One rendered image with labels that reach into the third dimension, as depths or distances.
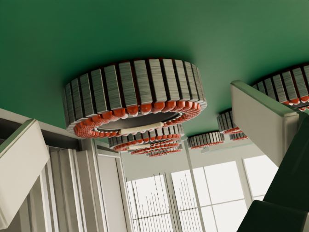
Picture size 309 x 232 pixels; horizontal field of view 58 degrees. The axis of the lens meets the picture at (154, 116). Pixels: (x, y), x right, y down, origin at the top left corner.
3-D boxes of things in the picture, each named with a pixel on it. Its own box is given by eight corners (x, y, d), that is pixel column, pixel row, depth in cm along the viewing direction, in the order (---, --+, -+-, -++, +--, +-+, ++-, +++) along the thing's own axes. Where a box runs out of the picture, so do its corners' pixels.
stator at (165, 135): (124, 113, 34) (129, 142, 34) (194, 108, 40) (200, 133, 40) (96, 131, 44) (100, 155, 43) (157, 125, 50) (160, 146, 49)
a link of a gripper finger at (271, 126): (283, 115, 12) (300, 112, 12) (229, 81, 18) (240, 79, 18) (284, 176, 13) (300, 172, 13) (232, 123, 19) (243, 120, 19)
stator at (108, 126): (35, 72, 18) (41, 129, 17) (209, 39, 18) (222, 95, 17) (82, 108, 29) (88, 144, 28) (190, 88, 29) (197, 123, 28)
